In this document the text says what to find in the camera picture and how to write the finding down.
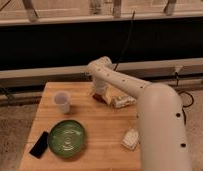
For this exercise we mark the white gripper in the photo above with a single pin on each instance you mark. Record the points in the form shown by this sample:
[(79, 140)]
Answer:
[(99, 88)]

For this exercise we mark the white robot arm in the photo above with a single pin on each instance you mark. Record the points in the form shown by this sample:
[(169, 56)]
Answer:
[(162, 132)]

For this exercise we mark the white sponge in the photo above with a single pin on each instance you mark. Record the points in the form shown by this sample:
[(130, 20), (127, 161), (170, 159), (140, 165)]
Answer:
[(130, 139)]

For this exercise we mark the clear plastic cup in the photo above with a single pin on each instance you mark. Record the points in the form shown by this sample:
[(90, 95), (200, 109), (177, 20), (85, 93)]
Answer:
[(62, 100)]

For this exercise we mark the green plate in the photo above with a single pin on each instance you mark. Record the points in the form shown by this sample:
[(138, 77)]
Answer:
[(67, 138)]

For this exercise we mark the black smartphone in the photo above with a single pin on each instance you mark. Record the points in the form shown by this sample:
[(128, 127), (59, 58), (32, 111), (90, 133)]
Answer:
[(40, 146)]

